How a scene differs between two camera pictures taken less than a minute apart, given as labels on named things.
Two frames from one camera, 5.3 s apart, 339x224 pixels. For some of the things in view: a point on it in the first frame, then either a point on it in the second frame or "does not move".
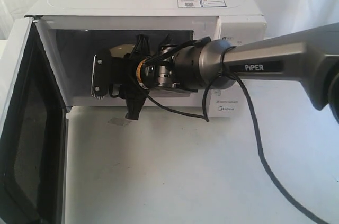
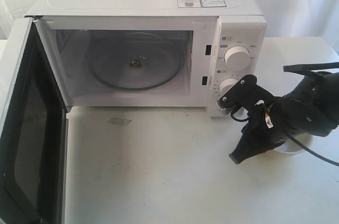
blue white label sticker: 201,0 does not move
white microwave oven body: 80,13 does not move
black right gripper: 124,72 → 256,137
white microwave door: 33,130 does not move
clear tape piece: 119,121 does not move
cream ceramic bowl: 121,50 → 291,145
